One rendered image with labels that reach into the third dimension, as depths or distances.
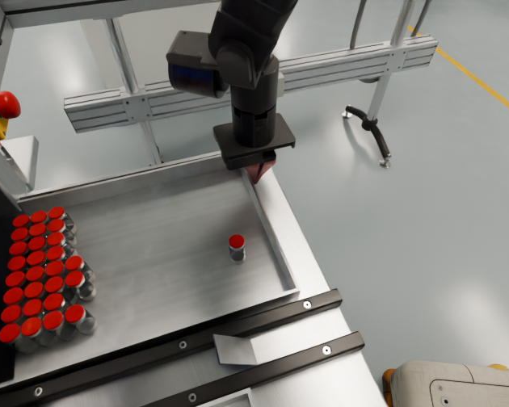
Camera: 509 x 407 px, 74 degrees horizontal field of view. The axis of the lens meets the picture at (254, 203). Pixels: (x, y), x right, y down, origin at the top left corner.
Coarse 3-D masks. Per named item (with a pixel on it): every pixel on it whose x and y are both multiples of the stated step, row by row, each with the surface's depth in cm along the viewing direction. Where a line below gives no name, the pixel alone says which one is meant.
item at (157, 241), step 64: (64, 192) 51; (128, 192) 55; (192, 192) 55; (256, 192) 51; (128, 256) 48; (192, 256) 48; (256, 256) 48; (128, 320) 42; (192, 320) 42; (0, 384) 35
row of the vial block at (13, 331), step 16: (16, 224) 46; (32, 224) 47; (16, 240) 44; (16, 256) 43; (16, 272) 41; (16, 288) 40; (16, 304) 40; (16, 320) 38; (0, 336) 37; (16, 336) 37
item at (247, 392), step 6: (246, 390) 35; (228, 396) 34; (234, 396) 34; (240, 396) 35; (246, 396) 36; (252, 396) 34; (210, 402) 34; (216, 402) 34; (222, 402) 34; (228, 402) 35; (234, 402) 37; (240, 402) 37; (246, 402) 37; (252, 402) 34
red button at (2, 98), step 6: (0, 96) 49; (6, 96) 50; (12, 96) 51; (0, 102) 49; (6, 102) 49; (12, 102) 50; (18, 102) 52; (0, 108) 49; (6, 108) 50; (12, 108) 50; (18, 108) 51; (0, 114) 50; (6, 114) 50; (12, 114) 51; (18, 114) 52
